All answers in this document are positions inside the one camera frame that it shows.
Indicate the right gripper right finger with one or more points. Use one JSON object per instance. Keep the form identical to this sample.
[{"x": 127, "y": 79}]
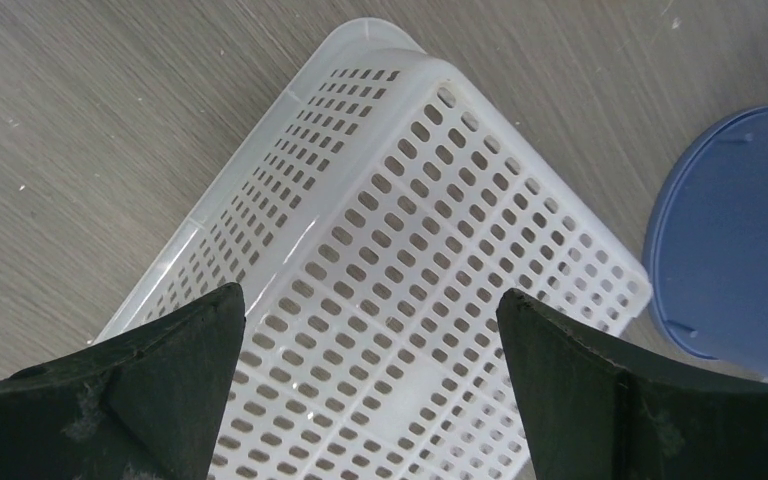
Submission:
[{"x": 594, "y": 406}]

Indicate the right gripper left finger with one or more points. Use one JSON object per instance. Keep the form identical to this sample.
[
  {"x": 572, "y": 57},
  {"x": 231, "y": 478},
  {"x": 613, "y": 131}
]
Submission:
[{"x": 145, "y": 404}]

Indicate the blue plastic bucket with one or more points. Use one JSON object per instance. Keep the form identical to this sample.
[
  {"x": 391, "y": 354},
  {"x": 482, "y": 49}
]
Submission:
[{"x": 706, "y": 245}]

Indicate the white plastic basket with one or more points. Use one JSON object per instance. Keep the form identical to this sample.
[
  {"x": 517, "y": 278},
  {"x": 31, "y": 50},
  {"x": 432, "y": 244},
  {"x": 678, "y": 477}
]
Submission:
[{"x": 374, "y": 217}]

